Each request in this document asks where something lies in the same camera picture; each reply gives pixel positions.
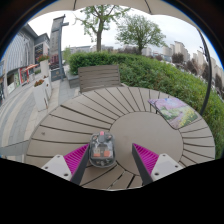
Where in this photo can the tall grey sign pillar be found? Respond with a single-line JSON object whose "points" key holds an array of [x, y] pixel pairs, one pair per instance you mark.
{"points": [[55, 40]]}

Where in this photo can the round-crowned tree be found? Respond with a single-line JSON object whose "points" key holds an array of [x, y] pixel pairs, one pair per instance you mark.
{"points": [[140, 30]]}

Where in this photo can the grey bench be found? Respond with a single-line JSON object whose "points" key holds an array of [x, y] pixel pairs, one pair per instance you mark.
{"points": [[15, 148]]}

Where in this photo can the curved black umbrella pole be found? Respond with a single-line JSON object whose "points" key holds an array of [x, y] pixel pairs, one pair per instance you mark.
{"points": [[209, 73]]}

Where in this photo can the grey shopfront building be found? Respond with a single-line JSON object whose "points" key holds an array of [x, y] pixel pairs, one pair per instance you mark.
{"points": [[20, 53]]}

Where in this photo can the transparent grey computer mouse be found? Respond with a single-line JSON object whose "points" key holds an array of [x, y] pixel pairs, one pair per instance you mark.
{"points": [[102, 150]]}

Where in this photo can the thin-trunked tree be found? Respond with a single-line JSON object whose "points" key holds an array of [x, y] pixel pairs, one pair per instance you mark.
{"points": [[99, 38]]}

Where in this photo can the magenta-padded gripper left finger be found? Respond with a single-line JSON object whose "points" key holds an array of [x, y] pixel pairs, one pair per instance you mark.
{"points": [[77, 157]]}

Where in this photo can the brown slatted chair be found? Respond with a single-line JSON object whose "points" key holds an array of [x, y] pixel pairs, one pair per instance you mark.
{"points": [[99, 77]]}

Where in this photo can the distant apartment buildings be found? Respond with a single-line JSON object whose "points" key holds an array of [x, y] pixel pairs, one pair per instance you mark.
{"points": [[180, 50]]}

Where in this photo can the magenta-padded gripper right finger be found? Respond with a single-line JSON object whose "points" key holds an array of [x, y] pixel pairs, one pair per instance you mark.
{"points": [[145, 157]]}

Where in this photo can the white planter box with flowers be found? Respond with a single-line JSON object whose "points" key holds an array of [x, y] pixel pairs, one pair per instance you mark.
{"points": [[40, 95], [44, 66]]}

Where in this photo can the floral print mouse pad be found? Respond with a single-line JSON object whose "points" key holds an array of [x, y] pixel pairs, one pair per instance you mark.
{"points": [[174, 111]]}

